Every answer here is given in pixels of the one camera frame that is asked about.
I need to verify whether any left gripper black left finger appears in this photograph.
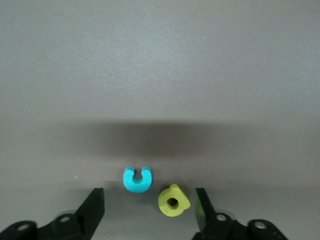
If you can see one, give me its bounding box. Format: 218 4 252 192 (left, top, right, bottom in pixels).
0 187 105 240

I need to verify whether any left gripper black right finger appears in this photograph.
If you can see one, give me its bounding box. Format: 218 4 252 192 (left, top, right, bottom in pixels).
193 187 288 240

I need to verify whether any yellow foam letter d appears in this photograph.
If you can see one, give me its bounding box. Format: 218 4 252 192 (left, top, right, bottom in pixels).
157 184 191 217

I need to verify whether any teal foam letter c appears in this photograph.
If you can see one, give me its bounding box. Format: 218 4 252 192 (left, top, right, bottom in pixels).
123 166 153 195

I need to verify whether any brown table mat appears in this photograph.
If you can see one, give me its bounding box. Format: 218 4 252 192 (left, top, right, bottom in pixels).
0 0 320 240

